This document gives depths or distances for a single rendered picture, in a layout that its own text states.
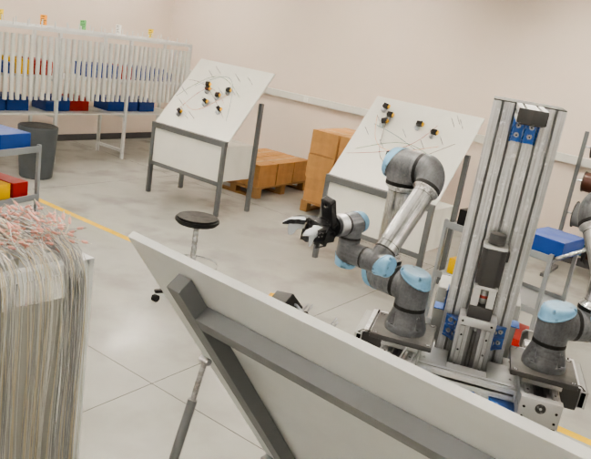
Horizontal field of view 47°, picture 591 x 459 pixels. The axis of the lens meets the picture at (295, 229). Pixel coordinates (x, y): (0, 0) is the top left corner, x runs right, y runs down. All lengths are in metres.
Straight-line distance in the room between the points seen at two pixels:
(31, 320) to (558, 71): 7.67
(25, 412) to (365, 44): 8.46
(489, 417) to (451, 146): 5.63
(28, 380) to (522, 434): 1.40
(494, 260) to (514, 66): 6.65
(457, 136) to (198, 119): 3.10
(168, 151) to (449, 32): 3.92
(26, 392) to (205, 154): 6.06
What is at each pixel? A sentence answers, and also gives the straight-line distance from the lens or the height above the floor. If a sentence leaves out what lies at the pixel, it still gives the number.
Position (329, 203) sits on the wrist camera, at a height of 1.65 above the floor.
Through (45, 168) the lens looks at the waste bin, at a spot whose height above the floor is 0.14.
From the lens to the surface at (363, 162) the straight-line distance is 6.73.
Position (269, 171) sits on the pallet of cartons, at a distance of 9.04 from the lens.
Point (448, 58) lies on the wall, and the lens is 9.37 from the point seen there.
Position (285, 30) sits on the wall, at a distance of 10.75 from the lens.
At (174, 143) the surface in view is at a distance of 8.23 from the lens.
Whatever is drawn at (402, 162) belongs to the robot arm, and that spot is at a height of 1.76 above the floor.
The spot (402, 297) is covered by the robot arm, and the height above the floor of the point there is 1.30.
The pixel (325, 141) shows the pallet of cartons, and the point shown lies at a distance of 8.46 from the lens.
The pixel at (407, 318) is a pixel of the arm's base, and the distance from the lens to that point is 2.50.
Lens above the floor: 2.14
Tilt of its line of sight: 16 degrees down
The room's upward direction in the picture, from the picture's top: 9 degrees clockwise
